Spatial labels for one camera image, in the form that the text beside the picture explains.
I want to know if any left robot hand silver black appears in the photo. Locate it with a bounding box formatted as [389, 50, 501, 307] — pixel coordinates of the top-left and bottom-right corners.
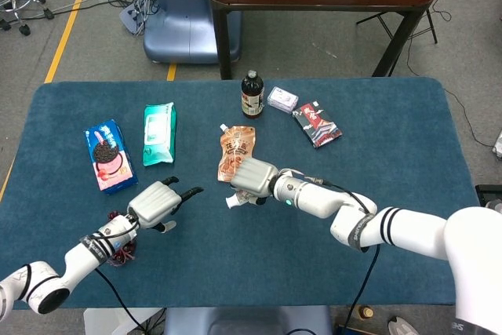
[127, 176, 205, 233]

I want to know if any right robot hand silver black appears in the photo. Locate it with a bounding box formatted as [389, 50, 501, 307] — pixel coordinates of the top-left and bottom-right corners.
[230, 157, 280, 206]

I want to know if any white tube with cap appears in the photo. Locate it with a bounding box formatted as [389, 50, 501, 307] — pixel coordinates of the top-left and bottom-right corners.
[226, 189, 256, 209]

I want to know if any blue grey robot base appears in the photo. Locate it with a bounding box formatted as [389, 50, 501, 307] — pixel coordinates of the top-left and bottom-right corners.
[163, 305, 334, 335]

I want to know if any orange spout pouch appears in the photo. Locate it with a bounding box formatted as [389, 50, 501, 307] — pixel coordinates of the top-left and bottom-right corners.
[217, 122, 257, 183]

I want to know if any red grape bunch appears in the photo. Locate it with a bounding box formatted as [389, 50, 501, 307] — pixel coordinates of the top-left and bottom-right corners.
[106, 210, 137, 268]

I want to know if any blue cookie box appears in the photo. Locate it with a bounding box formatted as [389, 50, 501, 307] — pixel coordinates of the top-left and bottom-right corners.
[83, 118, 139, 195]

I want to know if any green wet wipes pack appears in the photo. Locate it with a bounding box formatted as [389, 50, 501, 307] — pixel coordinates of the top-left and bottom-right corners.
[141, 101, 178, 167]

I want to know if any black red printed box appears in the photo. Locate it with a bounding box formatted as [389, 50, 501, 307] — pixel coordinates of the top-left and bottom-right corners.
[291, 103, 343, 150]

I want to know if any dark drink bottle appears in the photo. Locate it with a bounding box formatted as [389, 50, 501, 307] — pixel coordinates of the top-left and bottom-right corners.
[240, 70, 265, 119]

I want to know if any small white purple packet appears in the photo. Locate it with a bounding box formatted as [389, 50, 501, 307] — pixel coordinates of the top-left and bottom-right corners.
[267, 86, 300, 111]

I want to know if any blue table cloth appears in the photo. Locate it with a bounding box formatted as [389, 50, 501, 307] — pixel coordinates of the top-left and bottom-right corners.
[0, 77, 493, 310]

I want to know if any white panel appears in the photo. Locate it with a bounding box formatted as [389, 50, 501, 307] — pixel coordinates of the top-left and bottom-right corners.
[83, 307, 162, 335]

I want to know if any blue grey machine body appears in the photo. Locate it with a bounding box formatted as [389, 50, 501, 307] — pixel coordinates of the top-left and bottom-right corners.
[143, 0, 242, 65]

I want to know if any grey power strip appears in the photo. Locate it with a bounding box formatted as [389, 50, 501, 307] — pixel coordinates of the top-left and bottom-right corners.
[119, 1, 160, 36]

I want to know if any black floor box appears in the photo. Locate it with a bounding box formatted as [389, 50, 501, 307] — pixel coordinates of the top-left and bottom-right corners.
[475, 184, 502, 206]

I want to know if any black tripod stand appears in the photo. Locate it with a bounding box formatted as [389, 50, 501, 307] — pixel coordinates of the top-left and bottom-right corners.
[355, 8, 438, 45]

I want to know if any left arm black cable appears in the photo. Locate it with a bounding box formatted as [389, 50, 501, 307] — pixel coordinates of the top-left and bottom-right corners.
[80, 219, 150, 335]

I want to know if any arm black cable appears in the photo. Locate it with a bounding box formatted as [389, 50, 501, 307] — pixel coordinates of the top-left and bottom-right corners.
[80, 219, 150, 335]
[286, 173, 382, 335]

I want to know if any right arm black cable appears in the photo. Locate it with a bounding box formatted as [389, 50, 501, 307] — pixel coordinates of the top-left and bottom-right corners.
[286, 173, 382, 335]

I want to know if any thin black floor cable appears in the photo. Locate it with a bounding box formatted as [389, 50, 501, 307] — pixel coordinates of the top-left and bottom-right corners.
[442, 86, 494, 148]

